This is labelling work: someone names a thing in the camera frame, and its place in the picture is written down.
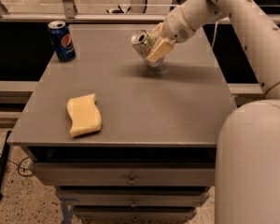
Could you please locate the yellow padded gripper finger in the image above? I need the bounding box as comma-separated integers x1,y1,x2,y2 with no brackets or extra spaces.
147,37,175,63
150,22,163,41

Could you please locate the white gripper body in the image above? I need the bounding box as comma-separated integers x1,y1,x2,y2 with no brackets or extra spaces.
161,6,195,43

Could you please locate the white green 7up can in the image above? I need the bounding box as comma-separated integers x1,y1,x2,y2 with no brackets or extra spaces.
132,30,163,67

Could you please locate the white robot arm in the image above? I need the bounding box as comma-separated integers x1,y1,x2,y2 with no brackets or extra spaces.
147,0,280,224

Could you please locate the blue pepsi can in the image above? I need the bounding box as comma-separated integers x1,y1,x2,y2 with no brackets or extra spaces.
48,21,76,62

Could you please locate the yellow sponge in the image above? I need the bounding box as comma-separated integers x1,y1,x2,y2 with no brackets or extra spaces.
66,93,103,137

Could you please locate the grey drawer cabinet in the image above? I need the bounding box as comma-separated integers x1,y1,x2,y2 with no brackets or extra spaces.
8,24,235,211

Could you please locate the top grey drawer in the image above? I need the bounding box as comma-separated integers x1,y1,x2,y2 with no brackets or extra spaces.
30,162,215,187

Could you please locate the grey drawer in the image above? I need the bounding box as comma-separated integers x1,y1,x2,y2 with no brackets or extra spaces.
57,188,209,207
30,162,215,187
74,208,196,221

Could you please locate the middle grey drawer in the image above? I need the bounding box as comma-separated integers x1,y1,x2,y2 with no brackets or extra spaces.
57,188,209,207

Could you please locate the bottom grey drawer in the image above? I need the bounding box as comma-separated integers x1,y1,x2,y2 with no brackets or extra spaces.
74,208,196,221

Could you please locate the black floor bar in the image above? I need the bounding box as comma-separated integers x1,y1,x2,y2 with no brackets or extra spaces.
0,130,13,202

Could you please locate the white hanging cable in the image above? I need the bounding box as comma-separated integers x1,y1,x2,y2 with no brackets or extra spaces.
210,21,218,49

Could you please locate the metal railing frame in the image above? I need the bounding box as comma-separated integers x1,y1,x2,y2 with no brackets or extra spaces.
0,0,280,26

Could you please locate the black floor cable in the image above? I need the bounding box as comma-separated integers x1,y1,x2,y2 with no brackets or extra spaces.
0,144,35,177

